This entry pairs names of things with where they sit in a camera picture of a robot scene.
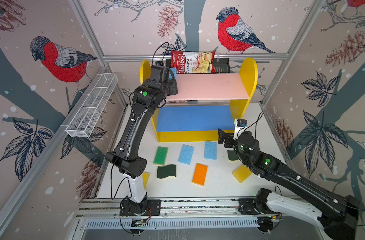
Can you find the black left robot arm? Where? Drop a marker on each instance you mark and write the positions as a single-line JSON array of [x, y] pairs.
[[144, 101]]

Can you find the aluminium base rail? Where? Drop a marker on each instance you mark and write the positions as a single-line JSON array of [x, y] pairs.
[[185, 213]]

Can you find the dark green wavy sponge left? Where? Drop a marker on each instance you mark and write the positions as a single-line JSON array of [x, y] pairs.
[[166, 171]]

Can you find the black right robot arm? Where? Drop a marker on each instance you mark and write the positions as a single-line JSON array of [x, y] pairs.
[[336, 215]]

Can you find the white mesh wall tray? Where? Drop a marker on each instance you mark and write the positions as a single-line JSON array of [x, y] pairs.
[[89, 113]]

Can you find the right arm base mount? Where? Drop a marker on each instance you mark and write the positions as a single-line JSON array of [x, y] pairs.
[[257, 205]]

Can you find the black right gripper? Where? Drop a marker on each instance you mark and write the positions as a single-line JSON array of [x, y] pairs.
[[229, 139]]

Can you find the yellow sponge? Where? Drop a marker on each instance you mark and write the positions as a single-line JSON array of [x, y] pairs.
[[241, 173], [145, 178]]

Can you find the light blue sponge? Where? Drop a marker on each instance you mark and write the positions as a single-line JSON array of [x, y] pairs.
[[210, 152], [186, 154], [172, 74]]

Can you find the yellow sponge right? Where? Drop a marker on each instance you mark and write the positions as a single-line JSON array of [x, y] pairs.
[[241, 173]]

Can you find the dark green wavy sponge right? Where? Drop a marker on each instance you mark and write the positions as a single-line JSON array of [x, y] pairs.
[[232, 156]]

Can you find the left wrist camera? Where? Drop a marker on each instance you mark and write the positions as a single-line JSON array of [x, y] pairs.
[[160, 63]]

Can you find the red cassava chips bag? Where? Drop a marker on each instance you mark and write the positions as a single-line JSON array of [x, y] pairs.
[[193, 62]]

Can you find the pink upper shelf board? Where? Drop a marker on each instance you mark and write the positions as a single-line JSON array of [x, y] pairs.
[[209, 87]]

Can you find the yellow sponge left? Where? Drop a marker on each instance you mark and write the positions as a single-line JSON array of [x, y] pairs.
[[145, 178]]

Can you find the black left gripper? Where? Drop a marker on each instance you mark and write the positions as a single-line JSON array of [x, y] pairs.
[[173, 87]]

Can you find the dark green wavy sponge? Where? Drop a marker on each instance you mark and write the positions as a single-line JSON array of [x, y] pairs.
[[166, 171], [232, 156]]

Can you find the yellow shelf unit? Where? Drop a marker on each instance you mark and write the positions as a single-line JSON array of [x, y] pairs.
[[249, 75]]

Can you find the orange sponge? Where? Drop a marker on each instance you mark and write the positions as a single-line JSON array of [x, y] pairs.
[[200, 174]]

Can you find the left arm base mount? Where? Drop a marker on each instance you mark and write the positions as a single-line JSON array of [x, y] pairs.
[[147, 207]]

